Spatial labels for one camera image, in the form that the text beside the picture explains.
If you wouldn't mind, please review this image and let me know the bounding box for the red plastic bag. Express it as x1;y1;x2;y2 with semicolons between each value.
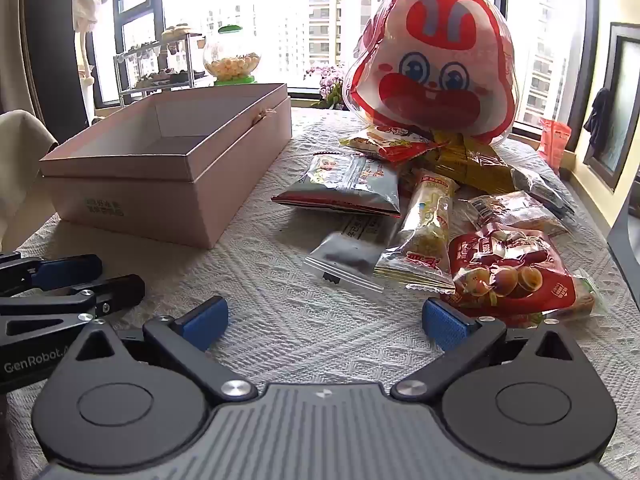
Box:
537;117;572;171

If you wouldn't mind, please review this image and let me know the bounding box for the silver snack packet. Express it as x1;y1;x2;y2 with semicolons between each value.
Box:
271;152;402;218

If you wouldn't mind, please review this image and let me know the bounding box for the bunny-shaped snack bag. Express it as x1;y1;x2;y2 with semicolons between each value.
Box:
342;0;516;146

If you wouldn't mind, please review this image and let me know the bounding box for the dark grey chair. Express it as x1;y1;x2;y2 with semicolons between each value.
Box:
606;175;640;311

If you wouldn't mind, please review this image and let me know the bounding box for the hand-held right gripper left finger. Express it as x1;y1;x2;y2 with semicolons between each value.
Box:
62;296;257;406

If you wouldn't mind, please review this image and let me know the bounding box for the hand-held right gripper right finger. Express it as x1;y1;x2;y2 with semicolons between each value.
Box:
390;297;583;406

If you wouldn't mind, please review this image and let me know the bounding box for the gumball candy dispenser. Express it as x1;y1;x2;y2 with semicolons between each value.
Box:
202;24;263;86

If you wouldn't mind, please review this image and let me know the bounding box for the cream cloth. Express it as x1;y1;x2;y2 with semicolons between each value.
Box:
0;110;60;253

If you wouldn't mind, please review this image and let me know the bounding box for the clear packet of brown snacks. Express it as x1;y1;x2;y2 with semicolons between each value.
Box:
467;191;571;239

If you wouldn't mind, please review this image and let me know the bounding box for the black snack packet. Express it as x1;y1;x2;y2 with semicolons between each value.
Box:
510;166;577;218

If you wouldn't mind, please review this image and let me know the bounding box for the white plush toy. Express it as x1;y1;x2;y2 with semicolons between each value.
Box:
71;0;101;86

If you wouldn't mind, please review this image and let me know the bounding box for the pink orchid plant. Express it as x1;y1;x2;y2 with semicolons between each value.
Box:
304;64;351;110

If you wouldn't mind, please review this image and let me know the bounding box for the metal shelf rack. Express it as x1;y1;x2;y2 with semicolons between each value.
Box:
114;24;206;108

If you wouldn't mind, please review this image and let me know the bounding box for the dark hanging cloth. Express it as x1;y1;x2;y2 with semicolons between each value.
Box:
582;87;613;148

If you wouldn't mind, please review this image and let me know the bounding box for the dark framed mirror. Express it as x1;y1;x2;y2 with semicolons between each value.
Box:
582;22;640;192

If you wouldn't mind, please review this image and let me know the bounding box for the red yellow snack packet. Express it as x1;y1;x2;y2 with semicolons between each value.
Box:
340;126;451;163

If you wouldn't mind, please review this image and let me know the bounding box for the red chestnut snack packet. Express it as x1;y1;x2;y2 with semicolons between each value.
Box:
446;227;578;317

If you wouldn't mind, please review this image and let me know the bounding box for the small grey clear-edged packet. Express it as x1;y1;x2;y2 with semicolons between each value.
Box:
304;214;401;292

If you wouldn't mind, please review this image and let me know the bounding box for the pink cardboard box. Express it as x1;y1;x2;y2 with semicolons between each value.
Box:
39;82;293;250

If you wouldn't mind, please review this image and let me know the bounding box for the green-edged clear snack packet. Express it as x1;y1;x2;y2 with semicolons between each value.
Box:
537;269;608;322

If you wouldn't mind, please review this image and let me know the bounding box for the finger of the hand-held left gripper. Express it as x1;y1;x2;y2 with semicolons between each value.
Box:
0;253;104;297
0;274;147;343

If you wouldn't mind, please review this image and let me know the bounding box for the long clear wafer packet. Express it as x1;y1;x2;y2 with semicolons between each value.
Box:
374;167;461;295

